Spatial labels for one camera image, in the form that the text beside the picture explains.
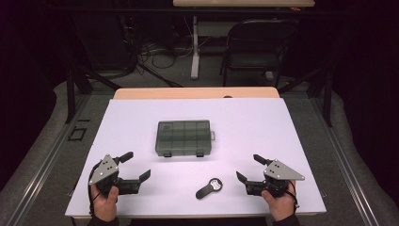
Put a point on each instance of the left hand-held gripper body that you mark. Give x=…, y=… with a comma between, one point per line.
x=105, y=171

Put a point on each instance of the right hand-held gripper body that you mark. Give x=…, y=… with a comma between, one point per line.
x=279, y=172

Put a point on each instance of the black bottle opener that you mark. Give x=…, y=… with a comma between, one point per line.
x=205, y=190

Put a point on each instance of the grey translucent compartment box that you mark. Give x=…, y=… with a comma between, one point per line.
x=183, y=138

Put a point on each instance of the person's right hand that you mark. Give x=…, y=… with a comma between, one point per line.
x=280, y=204

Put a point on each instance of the person's left hand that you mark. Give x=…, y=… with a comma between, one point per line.
x=105, y=204

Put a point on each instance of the white board sheet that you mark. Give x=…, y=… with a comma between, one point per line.
x=251, y=132

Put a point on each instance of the black metal stand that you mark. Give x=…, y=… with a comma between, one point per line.
x=70, y=94
x=327, y=100

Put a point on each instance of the small white floor box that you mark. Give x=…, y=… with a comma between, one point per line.
x=269, y=75

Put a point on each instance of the light wooden table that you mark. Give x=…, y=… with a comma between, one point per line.
x=188, y=93

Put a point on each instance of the black folding chair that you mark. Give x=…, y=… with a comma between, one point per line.
x=251, y=61

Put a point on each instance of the white-legged background desk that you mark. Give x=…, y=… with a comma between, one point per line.
x=195, y=47

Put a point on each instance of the aluminium floor rail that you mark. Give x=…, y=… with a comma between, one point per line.
x=40, y=175
x=345, y=169

